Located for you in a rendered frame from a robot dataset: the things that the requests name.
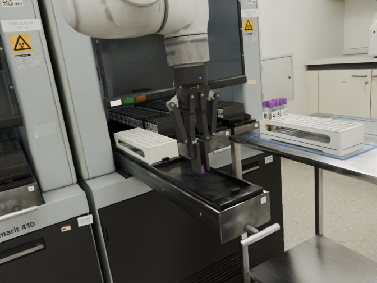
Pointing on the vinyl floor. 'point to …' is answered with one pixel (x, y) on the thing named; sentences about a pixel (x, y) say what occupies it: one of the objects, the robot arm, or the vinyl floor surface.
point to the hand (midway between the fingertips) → (199, 155)
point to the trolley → (330, 259)
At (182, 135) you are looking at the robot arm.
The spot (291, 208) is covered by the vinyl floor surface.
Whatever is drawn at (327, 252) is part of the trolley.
